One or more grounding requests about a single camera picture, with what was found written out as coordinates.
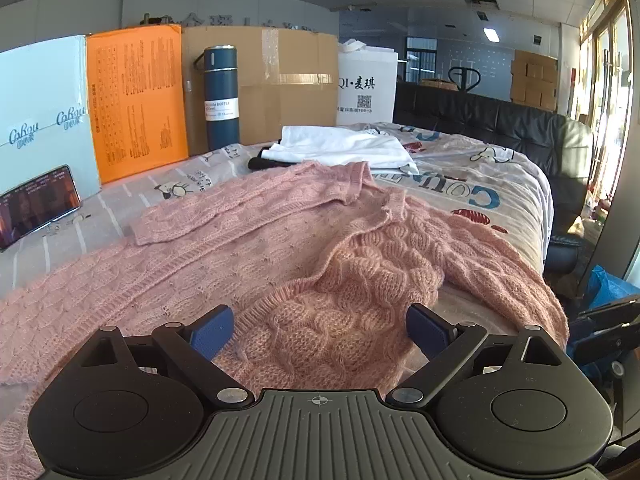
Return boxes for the pink knitted sweater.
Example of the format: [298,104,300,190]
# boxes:
[1,162,568,479]

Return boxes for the cartoon print bed sheet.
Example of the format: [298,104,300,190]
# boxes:
[0,120,554,386]

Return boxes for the black leather sofa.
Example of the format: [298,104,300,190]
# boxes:
[394,82,593,275]

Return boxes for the black sock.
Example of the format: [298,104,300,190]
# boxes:
[247,148,294,171]

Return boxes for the smartphone with lit screen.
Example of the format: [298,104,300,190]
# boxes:
[0,165,81,252]

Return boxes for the white t-shirt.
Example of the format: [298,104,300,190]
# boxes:
[262,126,419,176]

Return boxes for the dark teal thermos bottle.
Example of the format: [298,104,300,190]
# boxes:
[193,44,240,151]

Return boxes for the stacked cardboard boxes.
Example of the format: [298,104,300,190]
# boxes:
[510,50,559,112]

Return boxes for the light blue box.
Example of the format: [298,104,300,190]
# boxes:
[0,35,101,200]

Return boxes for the orange box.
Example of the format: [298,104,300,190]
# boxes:
[87,24,189,184]

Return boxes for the white paper bag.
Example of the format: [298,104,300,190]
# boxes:
[336,39,398,126]

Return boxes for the brown cardboard box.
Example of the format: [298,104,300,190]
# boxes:
[182,26,338,156]

